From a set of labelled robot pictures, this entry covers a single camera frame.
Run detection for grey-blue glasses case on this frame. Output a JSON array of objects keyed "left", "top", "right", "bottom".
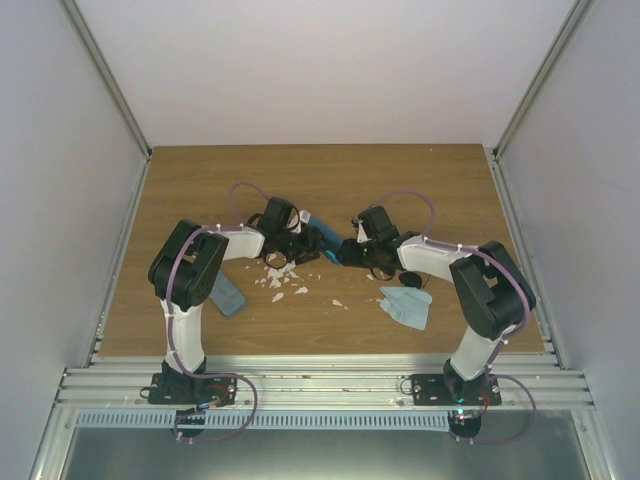
[{"left": 209, "top": 271, "right": 248, "bottom": 318}]

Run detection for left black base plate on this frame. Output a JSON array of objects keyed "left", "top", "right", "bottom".
[{"left": 140, "top": 370, "right": 237, "bottom": 407}]

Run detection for light blue cloth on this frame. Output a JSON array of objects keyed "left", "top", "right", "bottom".
[{"left": 379, "top": 287, "right": 433, "bottom": 331}]

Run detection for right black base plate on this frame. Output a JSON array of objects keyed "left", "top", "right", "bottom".
[{"left": 398, "top": 373, "right": 502, "bottom": 408}]

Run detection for aluminium rail frame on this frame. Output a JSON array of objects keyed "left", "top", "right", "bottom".
[{"left": 55, "top": 352, "right": 595, "bottom": 411}]

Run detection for black round sunglasses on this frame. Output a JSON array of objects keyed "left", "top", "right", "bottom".
[{"left": 398, "top": 271, "right": 431, "bottom": 290}]

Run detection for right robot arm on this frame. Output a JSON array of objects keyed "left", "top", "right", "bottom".
[{"left": 336, "top": 206, "right": 536, "bottom": 405}]

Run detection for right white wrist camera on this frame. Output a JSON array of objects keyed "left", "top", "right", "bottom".
[{"left": 353, "top": 217, "right": 370, "bottom": 244}]

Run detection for slotted grey cable duct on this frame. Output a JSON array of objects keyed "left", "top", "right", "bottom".
[{"left": 76, "top": 409, "right": 449, "bottom": 432}]

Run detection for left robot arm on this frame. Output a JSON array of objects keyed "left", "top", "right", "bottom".
[{"left": 148, "top": 197, "right": 328, "bottom": 404}]

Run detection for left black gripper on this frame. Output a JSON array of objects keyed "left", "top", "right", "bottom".
[{"left": 276, "top": 226, "right": 333, "bottom": 266}]

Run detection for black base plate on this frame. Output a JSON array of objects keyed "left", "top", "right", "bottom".
[
  {"left": 140, "top": 370, "right": 237, "bottom": 407},
  {"left": 398, "top": 373, "right": 502, "bottom": 408}
]

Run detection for blue translucent glasses case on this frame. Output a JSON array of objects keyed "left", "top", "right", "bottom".
[{"left": 308, "top": 216, "right": 343, "bottom": 265}]

